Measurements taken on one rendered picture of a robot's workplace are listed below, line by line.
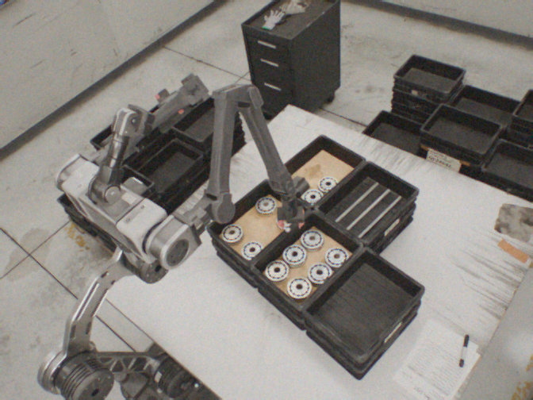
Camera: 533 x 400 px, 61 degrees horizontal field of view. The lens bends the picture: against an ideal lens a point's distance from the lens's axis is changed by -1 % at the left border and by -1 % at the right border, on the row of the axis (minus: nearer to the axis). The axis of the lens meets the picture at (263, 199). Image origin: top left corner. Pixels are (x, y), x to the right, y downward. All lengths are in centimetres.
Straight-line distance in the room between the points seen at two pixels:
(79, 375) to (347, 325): 103
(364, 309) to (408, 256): 42
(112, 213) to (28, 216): 255
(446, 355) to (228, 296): 96
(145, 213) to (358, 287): 97
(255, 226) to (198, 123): 133
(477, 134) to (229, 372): 208
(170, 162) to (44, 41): 179
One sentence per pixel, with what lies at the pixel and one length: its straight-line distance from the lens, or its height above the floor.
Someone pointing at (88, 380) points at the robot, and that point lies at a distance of 191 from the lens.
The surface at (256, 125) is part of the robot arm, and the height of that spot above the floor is 157.
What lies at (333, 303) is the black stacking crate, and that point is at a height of 83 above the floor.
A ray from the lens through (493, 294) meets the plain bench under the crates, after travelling 223.
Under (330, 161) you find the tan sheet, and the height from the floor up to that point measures 83.
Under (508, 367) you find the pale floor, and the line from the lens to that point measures 289.
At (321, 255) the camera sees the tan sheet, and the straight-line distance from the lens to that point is 207.
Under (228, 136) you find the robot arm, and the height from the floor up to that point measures 161.
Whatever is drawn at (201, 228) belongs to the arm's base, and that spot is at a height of 146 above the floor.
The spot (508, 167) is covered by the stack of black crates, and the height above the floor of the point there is 38.
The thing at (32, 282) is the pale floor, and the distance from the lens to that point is 359.
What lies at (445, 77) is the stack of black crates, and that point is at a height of 49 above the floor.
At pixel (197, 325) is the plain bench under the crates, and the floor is 70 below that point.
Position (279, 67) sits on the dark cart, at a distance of 344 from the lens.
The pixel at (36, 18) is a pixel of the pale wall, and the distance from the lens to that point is 447.
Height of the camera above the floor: 258
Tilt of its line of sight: 50 degrees down
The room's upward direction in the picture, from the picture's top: 11 degrees counter-clockwise
